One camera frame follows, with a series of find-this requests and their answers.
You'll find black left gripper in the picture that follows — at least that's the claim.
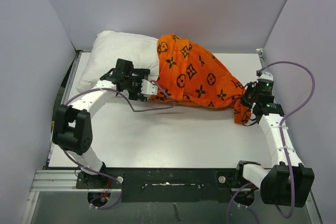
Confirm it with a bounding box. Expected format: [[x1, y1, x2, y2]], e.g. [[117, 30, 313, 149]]
[[124, 70, 150, 101]]

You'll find white pillow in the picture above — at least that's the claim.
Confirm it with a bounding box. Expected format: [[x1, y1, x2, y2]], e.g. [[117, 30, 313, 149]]
[[76, 30, 159, 92]]

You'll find orange patterned plush pillowcase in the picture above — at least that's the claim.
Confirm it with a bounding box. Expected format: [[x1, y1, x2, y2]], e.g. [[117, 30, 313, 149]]
[[150, 34, 251, 124]]

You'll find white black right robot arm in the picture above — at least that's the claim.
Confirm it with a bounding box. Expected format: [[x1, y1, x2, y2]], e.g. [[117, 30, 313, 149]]
[[234, 79, 314, 208]]

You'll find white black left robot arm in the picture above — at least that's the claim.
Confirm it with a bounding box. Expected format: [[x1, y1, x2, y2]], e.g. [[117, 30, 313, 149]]
[[52, 59, 158, 188]]

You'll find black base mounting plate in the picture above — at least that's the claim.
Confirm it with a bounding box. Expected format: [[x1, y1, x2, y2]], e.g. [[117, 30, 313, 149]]
[[76, 168, 247, 203]]

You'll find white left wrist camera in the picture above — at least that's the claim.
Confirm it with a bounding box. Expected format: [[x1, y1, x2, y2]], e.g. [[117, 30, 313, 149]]
[[140, 79, 158, 98]]

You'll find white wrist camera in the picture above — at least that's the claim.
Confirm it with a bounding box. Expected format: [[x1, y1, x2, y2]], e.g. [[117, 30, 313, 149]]
[[140, 79, 158, 98], [256, 70, 274, 83]]

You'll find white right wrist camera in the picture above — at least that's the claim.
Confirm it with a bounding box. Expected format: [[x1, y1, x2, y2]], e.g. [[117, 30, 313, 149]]
[[256, 70, 274, 83]]

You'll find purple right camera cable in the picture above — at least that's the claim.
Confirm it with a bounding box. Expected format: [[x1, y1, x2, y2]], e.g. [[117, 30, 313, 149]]
[[226, 61, 316, 224]]

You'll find aluminium frame rail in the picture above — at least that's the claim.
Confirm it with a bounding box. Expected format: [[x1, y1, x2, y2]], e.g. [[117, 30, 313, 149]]
[[21, 170, 88, 223]]

